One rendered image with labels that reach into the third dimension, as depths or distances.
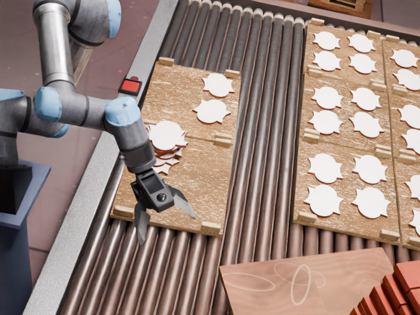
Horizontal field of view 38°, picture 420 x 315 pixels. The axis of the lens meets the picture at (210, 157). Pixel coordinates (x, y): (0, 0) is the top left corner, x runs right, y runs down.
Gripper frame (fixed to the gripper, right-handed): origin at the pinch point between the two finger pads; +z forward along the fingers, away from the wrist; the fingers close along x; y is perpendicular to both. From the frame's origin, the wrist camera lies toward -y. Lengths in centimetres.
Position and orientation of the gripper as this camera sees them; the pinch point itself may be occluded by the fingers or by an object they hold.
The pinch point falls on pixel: (170, 233)
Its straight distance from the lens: 152.6
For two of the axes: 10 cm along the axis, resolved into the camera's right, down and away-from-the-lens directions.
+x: -8.7, 4.1, -2.8
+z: 2.8, 8.7, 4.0
